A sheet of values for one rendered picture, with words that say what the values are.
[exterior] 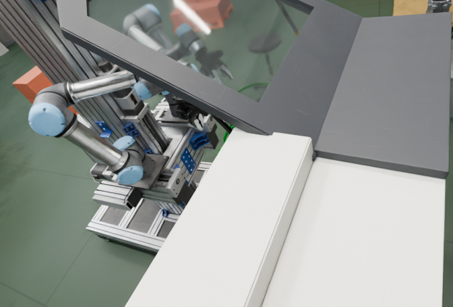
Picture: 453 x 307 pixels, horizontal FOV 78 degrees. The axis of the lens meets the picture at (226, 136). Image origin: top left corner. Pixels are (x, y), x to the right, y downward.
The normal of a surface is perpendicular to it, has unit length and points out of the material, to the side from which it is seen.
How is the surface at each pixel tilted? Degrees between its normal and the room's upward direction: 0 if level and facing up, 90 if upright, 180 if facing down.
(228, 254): 0
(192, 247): 0
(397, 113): 0
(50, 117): 83
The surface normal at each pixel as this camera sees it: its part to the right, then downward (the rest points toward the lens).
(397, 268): -0.29, -0.68
